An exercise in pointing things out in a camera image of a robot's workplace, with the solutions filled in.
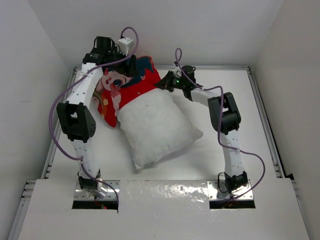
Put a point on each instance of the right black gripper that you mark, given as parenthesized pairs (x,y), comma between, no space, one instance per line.
(166,82)

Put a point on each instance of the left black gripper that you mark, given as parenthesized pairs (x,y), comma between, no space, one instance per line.
(129,69)

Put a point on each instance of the red patterned pillowcase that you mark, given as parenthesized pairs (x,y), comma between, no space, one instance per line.
(114,90)

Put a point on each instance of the white pillow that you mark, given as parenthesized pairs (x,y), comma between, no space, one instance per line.
(155,127)

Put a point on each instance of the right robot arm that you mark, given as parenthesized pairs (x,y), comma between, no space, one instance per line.
(224,116)

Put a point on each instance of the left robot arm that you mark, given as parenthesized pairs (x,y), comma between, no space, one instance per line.
(74,115)

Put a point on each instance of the white front cover board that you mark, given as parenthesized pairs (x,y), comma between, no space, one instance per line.
(164,210)

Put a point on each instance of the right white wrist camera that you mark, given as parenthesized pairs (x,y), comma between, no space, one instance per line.
(176,68)

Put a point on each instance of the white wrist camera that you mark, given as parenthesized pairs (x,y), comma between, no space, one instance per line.
(176,68)
(125,44)

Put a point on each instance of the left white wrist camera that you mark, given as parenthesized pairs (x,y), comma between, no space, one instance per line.
(125,44)

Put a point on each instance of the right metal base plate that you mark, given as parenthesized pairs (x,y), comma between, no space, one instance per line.
(217,191)

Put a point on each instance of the metal base plate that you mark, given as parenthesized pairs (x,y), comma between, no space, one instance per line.
(217,191)
(110,190)

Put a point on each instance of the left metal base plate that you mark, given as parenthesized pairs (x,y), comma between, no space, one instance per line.
(110,190)

